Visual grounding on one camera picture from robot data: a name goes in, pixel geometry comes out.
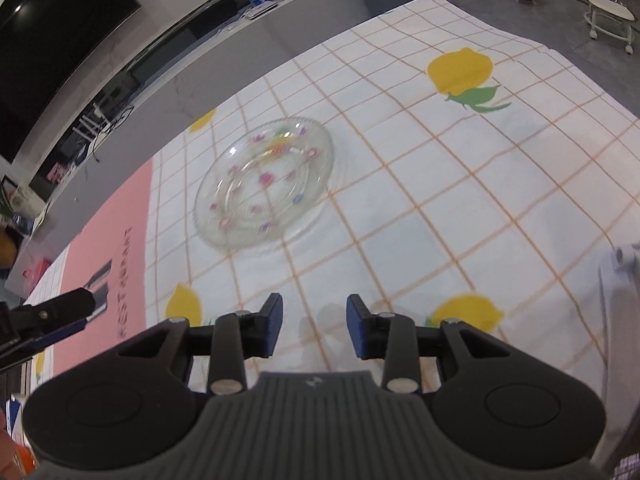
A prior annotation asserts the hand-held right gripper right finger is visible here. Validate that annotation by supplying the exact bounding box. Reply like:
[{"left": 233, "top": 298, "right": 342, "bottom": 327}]
[{"left": 346, "top": 294, "right": 507, "bottom": 394}]

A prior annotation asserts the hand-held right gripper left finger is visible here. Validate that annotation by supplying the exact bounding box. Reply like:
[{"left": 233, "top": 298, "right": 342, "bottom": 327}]
[{"left": 117, "top": 292, "right": 285, "bottom": 395}]

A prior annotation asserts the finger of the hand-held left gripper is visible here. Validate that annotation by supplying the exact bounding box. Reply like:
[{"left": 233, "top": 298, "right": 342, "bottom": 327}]
[{"left": 0, "top": 287, "right": 98, "bottom": 361}]

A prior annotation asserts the clear glass flower plate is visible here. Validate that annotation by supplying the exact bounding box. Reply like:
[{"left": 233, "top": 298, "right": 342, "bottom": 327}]
[{"left": 192, "top": 116, "right": 335, "bottom": 250}]

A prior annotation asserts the gold round vase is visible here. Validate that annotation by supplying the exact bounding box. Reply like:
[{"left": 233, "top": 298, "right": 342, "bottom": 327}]
[{"left": 0, "top": 230, "right": 19, "bottom": 272}]

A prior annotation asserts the lemon print checked tablecloth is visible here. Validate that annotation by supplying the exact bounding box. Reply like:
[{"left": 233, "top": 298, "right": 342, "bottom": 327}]
[{"left": 20, "top": 0, "right": 640, "bottom": 411}]

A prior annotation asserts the white antenna router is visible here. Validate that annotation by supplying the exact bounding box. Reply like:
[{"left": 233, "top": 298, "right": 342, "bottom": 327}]
[{"left": 75, "top": 102, "right": 109, "bottom": 144}]

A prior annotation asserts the black flat television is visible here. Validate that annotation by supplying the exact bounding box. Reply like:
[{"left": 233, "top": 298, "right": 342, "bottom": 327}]
[{"left": 0, "top": 0, "right": 142, "bottom": 163}]

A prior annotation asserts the white wheeled stool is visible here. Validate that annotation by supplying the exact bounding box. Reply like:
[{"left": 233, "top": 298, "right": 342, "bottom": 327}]
[{"left": 585, "top": 0, "right": 637, "bottom": 55}]

